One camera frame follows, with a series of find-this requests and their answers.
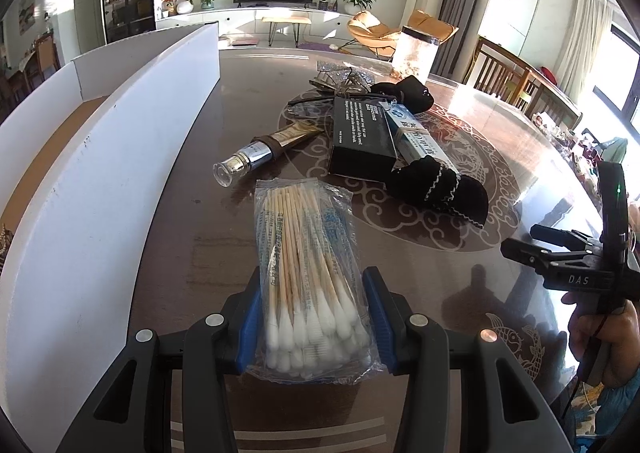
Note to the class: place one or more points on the wooden slat-back chair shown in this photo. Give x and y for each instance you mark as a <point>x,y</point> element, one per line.
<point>495,68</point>
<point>552,105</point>

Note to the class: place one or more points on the black rectangular box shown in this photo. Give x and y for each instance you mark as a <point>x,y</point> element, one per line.
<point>360,133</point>

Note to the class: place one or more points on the blue and white toothpaste box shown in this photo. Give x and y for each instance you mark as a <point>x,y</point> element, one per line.
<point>415,133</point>

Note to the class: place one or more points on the clear eyeglasses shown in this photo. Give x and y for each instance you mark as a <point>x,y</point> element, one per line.
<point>320,98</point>

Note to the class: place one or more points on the white door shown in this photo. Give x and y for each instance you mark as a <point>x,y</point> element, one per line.
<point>85,8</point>

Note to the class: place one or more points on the rhinestone bow hair clip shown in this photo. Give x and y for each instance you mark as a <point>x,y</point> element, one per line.
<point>345,75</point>

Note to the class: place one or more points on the large white cardboard box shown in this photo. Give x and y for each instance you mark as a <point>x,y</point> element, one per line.
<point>100,233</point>

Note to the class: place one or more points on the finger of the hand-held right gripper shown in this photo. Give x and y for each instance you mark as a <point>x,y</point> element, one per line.
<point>560,238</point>
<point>530,258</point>

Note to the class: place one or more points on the wall painting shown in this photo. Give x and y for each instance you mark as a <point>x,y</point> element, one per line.
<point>27,8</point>

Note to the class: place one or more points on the sheer white curtain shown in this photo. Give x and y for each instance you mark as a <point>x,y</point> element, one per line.
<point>585,38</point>

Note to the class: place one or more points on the cotton swab pack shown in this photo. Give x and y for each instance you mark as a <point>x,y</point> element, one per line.
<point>305,283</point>

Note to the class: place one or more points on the person's right hand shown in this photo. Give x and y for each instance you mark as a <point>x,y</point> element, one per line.
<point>625,343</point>

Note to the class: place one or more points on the round white vase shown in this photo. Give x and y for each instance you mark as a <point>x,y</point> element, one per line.
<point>184,7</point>

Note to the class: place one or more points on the tan lounge chair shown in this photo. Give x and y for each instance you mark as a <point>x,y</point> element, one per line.
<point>370,30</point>
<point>435,25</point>

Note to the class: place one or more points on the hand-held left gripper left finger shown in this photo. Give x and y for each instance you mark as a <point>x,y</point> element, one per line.
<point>247,328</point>

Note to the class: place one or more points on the clear plastic jar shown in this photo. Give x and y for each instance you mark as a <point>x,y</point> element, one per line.
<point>412,53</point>

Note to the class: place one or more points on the gold and silver cosmetic tube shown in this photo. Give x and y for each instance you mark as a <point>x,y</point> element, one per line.
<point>260,150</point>

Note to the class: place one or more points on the black knit sock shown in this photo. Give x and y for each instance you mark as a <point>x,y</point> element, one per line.
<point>410,93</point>
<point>440,188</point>

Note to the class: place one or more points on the red cushion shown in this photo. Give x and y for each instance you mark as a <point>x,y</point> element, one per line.
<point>550,74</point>

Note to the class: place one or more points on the white television console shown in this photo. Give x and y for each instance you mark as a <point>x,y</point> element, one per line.
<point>240,20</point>

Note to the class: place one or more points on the grey curtain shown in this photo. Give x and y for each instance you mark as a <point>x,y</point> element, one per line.
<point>462,3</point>

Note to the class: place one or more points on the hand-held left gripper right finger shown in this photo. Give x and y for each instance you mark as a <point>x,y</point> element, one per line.
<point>382,328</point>

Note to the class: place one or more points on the wooden dining chair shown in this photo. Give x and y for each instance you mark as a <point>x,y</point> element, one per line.
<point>45,55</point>

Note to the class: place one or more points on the wooden bench hairpin legs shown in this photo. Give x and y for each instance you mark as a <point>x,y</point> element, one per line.
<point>285,21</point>

